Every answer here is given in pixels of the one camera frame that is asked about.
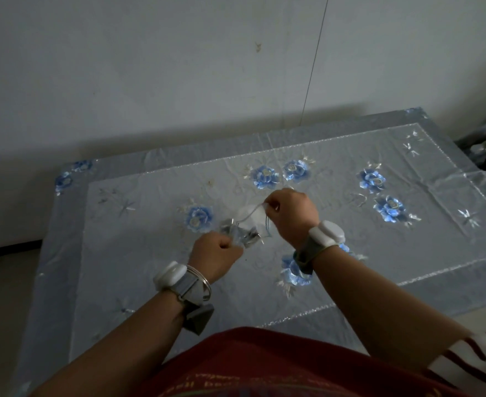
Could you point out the person's left hand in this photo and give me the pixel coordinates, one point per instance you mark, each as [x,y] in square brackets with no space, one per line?
[210,258]

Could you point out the person's right hand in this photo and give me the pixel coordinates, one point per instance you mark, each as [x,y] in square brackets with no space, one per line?
[293,217]

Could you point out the person's left fingers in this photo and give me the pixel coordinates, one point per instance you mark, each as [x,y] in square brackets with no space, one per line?
[225,242]

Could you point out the person's right fingers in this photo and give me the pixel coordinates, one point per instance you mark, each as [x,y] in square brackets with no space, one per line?
[272,207]

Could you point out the clear plastic bag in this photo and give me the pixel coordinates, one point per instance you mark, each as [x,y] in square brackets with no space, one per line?
[243,234]

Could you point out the person's left forearm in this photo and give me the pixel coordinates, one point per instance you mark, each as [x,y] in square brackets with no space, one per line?
[114,347]

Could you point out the person's right forearm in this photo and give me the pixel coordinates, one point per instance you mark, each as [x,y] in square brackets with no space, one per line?
[385,310]

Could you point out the blue floral embroidered tablecloth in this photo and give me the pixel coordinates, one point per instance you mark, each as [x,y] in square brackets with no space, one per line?
[268,227]

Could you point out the red patterned garment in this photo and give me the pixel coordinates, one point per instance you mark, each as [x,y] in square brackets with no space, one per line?
[292,363]

